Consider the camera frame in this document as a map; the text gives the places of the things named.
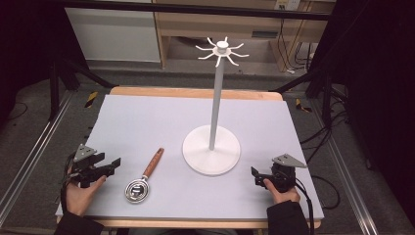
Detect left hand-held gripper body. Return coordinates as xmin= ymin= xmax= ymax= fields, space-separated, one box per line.
xmin=69 ymin=144 xmax=100 ymax=189

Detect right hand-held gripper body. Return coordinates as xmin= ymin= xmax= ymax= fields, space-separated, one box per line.
xmin=270 ymin=153 xmax=308 ymax=194

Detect metal strainer spoon wooden handle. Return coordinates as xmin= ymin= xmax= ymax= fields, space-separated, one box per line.
xmin=123 ymin=147 xmax=165 ymax=205

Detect white hook rack stand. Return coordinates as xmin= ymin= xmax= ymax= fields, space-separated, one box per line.
xmin=181 ymin=35 xmax=251 ymax=177

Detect person's right hand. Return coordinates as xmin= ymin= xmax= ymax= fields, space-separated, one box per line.
xmin=262 ymin=177 xmax=301 ymax=206

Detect person's left hand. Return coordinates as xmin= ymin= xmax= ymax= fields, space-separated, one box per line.
xmin=65 ymin=174 xmax=108 ymax=217

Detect yellow black striped tape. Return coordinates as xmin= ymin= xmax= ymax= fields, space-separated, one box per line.
xmin=295 ymin=98 xmax=313 ymax=115
xmin=84 ymin=90 xmax=99 ymax=109

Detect grey table mat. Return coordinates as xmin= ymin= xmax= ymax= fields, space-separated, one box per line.
xmin=55 ymin=94 xmax=325 ymax=220

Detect black metal stand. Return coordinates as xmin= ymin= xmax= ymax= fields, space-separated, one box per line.
xmin=268 ymin=69 xmax=335 ymax=127
xmin=48 ymin=53 xmax=115 ymax=122

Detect wooden table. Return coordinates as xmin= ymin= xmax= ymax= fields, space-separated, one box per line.
xmin=55 ymin=85 xmax=323 ymax=230

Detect black curtain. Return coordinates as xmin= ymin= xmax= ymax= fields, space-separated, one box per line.
xmin=0 ymin=0 xmax=89 ymax=131
xmin=307 ymin=0 xmax=415 ymax=226

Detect white cabinet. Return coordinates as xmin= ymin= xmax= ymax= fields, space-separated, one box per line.
xmin=64 ymin=7 xmax=161 ymax=64

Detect wooden desk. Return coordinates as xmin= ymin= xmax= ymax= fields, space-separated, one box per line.
xmin=152 ymin=0 xmax=331 ymax=72

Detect white power strip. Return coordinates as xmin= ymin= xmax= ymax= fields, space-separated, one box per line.
xmin=274 ymin=0 xmax=301 ymax=11

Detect left hand-held gripper cable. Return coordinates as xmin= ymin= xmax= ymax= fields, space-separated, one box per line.
xmin=59 ymin=152 xmax=78 ymax=213

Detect hand-held gripper cable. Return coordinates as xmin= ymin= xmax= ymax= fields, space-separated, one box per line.
xmin=59 ymin=152 xmax=78 ymax=213
xmin=293 ymin=177 xmax=316 ymax=235

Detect right hand-held gripper cable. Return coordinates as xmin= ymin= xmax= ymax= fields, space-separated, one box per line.
xmin=293 ymin=177 xmax=316 ymax=235

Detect metal floor rail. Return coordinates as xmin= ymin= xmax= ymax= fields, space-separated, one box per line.
xmin=0 ymin=90 xmax=75 ymax=227
xmin=308 ymin=97 xmax=380 ymax=235

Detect black floor cable bundle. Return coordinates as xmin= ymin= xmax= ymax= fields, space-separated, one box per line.
xmin=299 ymin=109 xmax=348 ymax=165

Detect black floor cable loop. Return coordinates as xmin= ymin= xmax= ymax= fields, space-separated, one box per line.
xmin=310 ymin=174 xmax=342 ymax=211

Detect thin black floor cable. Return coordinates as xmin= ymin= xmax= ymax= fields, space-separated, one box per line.
xmin=7 ymin=101 xmax=29 ymax=121

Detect black hanging desk cables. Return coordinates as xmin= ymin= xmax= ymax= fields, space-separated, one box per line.
xmin=277 ymin=18 xmax=316 ymax=74

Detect black horizontal frame bar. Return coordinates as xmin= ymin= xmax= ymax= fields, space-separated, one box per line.
xmin=60 ymin=0 xmax=331 ymax=22

